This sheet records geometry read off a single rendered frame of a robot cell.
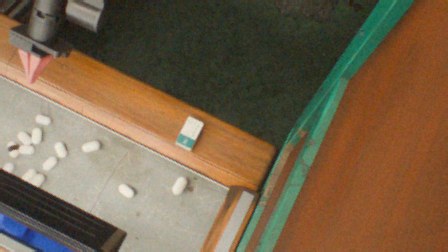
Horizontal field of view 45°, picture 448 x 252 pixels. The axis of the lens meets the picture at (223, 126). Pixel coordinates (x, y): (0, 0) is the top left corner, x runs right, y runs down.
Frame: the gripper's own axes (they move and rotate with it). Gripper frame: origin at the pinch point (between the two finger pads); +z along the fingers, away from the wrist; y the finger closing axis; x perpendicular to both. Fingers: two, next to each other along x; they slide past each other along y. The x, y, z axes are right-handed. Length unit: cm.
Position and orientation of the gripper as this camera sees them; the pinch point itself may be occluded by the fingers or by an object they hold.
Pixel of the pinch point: (31, 79)
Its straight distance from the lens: 111.7
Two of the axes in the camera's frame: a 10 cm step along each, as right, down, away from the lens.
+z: -3.7, 8.3, 4.1
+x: 2.4, -3.4, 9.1
